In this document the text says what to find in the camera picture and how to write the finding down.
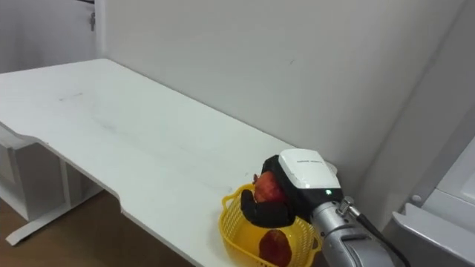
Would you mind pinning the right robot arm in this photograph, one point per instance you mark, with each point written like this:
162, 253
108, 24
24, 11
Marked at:
349, 241

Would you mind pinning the red apple soft toy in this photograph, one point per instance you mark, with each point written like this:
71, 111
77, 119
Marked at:
275, 247
268, 187

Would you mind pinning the yellow plastic basket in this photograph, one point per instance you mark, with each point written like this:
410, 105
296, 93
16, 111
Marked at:
241, 233

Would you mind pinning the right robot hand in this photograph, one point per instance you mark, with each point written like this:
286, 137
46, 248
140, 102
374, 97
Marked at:
308, 178

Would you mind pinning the grey fridge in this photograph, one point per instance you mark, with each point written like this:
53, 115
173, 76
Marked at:
438, 207

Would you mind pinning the white desk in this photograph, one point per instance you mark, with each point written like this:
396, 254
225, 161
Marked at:
130, 141

